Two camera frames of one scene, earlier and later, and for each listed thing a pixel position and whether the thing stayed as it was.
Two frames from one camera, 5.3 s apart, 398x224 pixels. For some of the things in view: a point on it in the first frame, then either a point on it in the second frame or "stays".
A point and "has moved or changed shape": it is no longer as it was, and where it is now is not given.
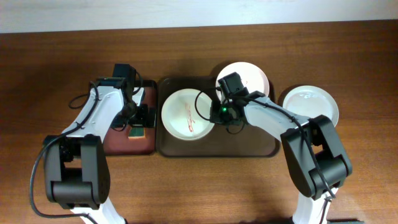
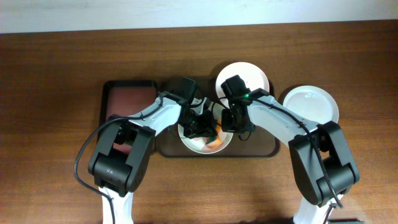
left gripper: [142, 121] to [206, 129]
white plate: [186, 114] has moved or changed shape
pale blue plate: [310, 101] stays
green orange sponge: [137, 133] has moved or changed shape
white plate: [252, 76] stays
